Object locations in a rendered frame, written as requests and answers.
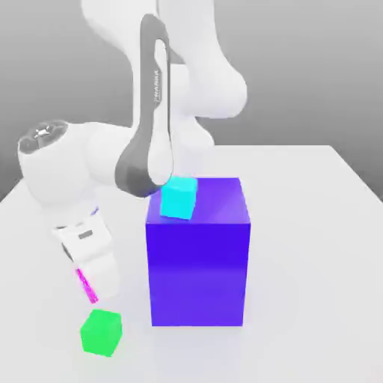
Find small cyan cube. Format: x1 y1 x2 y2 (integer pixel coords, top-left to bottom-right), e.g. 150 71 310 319
159 175 199 221

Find small green cube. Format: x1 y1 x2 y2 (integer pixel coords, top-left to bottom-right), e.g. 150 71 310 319
79 308 124 358

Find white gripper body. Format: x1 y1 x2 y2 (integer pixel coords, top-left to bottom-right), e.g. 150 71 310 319
73 251 121 301

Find large blue box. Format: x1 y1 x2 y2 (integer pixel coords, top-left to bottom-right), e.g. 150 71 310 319
145 177 251 328

